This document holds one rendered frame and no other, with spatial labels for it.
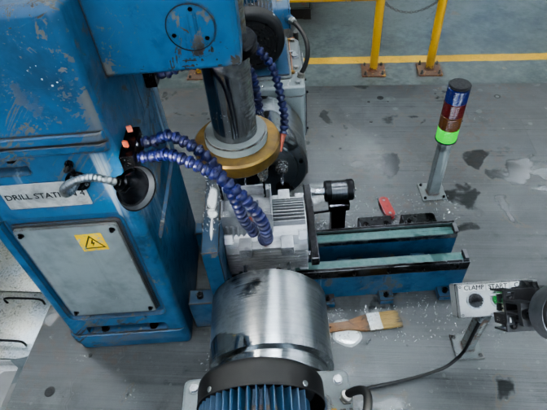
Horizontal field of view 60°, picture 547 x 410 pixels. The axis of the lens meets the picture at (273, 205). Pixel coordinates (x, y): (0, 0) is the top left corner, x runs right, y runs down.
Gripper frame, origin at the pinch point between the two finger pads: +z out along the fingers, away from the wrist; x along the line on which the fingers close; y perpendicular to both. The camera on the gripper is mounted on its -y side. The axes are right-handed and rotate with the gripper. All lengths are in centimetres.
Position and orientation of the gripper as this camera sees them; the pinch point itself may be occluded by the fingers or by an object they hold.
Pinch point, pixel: (509, 301)
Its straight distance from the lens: 107.0
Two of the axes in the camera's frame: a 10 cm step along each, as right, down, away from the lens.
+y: -10.0, 0.7, 0.2
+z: 0.3, 1.2, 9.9
